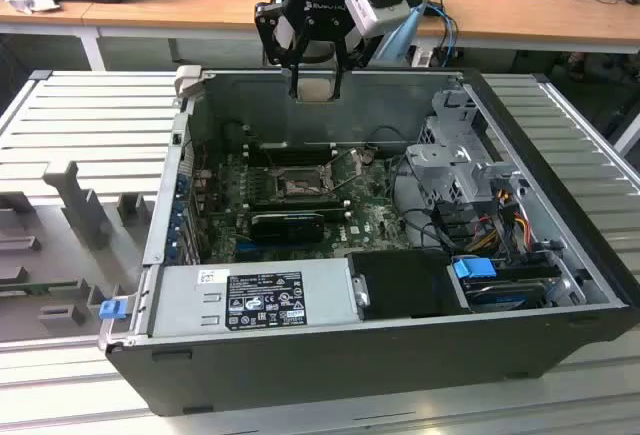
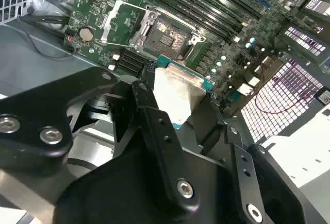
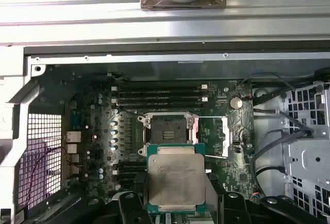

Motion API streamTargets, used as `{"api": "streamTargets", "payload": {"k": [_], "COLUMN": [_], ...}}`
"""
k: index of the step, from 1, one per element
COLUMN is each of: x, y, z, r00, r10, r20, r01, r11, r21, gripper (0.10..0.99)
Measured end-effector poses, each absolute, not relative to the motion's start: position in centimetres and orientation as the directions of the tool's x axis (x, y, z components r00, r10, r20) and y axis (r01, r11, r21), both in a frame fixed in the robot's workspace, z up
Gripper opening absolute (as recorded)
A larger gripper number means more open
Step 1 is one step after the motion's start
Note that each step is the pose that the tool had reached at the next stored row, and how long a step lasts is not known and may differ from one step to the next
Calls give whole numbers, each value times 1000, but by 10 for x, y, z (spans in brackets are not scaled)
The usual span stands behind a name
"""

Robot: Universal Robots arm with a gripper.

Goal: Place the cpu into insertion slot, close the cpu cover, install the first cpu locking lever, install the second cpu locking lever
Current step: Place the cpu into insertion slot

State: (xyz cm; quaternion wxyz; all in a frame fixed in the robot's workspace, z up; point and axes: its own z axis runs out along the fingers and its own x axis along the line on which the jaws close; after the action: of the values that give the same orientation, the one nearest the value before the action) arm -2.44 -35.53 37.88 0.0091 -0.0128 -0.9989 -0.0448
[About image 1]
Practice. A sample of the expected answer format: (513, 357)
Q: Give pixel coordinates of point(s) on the RAM slot with black clips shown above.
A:
(290, 151)
(295, 197)
(290, 162)

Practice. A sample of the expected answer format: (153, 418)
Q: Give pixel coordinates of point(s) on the green RAM stick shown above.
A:
(40, 285)
(335, 213)

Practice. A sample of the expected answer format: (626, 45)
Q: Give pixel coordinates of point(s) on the blue plastic case latch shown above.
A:
(112, 309)

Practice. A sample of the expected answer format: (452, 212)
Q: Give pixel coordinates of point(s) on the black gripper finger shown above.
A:
(267, 30)
(340, 80)

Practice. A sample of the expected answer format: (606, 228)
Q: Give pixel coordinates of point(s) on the grey power supply unit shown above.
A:
(190, 305)

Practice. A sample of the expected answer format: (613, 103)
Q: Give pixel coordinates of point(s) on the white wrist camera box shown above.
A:
(372, 10)

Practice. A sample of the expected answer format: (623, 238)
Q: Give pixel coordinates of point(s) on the CPU with silver top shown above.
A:
(315, 89)

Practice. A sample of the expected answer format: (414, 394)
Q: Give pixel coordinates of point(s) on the green motherboard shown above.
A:
(370, 225)

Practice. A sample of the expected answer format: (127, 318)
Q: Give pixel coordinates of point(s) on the hard disk in blue carrier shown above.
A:
(472, 272)

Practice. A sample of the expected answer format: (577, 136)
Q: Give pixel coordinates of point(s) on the grey parts rack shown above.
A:
(75, 195)

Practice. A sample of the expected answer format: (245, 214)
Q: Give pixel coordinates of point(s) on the black graphics card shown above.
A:
(287, 229)

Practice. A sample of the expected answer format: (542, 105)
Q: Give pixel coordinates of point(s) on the blue expansion slot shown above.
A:
(244, 246)

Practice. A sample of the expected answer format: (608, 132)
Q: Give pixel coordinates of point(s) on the grey metal drive cage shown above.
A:
(440, 160)

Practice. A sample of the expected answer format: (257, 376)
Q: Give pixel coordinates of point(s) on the wooden desk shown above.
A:
(200, 0)

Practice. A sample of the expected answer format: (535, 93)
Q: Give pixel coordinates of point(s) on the CPU socket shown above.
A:
(300, 185)

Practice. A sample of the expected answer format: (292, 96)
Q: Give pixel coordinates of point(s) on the black and grey PC case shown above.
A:
(350, 380)

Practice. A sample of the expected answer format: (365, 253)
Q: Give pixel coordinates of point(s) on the grey plastic case latch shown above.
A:
(189, 82)

